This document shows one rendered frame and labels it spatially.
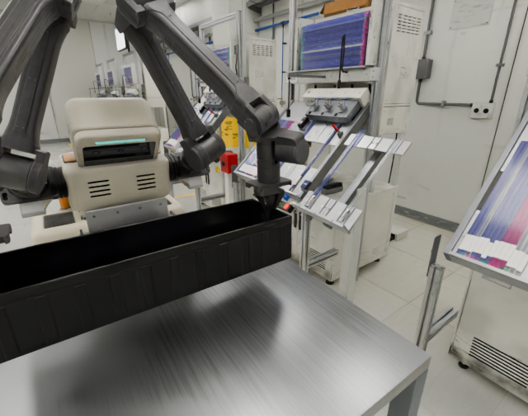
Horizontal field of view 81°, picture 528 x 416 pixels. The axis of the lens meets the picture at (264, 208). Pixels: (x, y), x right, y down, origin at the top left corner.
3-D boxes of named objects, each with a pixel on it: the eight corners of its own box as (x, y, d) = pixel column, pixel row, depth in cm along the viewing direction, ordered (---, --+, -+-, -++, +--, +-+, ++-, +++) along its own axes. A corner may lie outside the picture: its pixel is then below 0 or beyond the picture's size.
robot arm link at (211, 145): (195, 144, 98) (183, 153, 95) (205, 127, 90) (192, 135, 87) (215, 166, 99) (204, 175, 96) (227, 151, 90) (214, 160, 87)
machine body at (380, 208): (330, 289, 209) (337, 203, 187) (268, 249, 262) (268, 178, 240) (386, 261, 245) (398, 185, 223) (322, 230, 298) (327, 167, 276)
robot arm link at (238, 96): (153, 2, 76) (115, 11, 70) (156, -23, 71) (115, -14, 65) (277, 125, 75) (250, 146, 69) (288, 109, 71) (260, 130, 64)
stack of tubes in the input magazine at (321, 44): (361, 65, 170) (367, 8, 161) (299, 70, 209) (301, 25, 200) (375, 66, 177) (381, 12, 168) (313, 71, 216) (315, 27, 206)
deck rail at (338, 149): (304, 204, 170) (299, 197, 166) (302, 202, 171) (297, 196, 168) (374, 110, 182) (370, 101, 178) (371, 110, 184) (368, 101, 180)
